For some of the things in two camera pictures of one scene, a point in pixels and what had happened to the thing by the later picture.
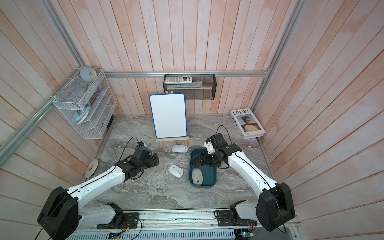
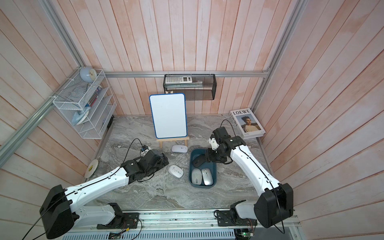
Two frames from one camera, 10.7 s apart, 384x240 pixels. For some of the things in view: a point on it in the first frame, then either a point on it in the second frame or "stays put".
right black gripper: [204, 159] -> [209, 157]
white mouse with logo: [176, 171] stays put
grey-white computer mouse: [197, 176] stays put
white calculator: [178, 79] stays put
